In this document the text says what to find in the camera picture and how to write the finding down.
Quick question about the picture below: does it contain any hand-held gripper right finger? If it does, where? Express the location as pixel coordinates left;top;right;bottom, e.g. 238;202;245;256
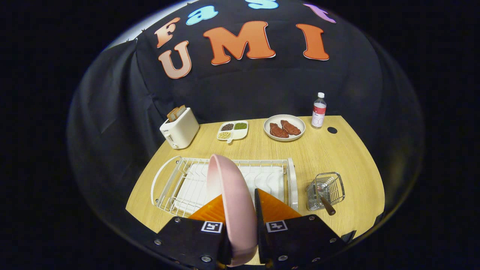
254;188;347;270

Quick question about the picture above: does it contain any white divided dish with beans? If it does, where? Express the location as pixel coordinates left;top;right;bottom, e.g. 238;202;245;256
217;120;249;144

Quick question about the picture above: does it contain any black backdrop cloth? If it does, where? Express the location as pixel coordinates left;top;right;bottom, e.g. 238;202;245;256
67;0;424;225

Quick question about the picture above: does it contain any pink plate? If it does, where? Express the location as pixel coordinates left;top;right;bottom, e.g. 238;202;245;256
206;154;259;267

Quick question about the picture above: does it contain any metal wire basket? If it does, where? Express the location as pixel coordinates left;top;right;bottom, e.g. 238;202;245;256
306;172;345;211

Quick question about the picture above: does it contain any white toaster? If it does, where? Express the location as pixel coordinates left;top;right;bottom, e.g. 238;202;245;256
160;107;200;150

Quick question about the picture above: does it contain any clear plastic bottle red label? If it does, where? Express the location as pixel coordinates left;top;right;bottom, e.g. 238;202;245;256
311;92;327;129

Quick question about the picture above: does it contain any white wire dish rack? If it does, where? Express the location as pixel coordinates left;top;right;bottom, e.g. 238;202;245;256
151;156;299;218

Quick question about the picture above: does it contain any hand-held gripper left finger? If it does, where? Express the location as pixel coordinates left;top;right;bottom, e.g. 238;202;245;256
153;193;232;270

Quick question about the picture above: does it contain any red meat piece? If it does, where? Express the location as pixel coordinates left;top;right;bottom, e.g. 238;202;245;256
280;120;302;136
269;123;289;138

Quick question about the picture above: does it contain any white plate with meat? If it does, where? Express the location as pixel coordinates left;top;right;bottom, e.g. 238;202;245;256
263;114;306;142

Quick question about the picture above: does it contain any metal spoon with dark handle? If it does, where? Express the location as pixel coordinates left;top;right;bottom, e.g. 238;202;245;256
318;186;336;216

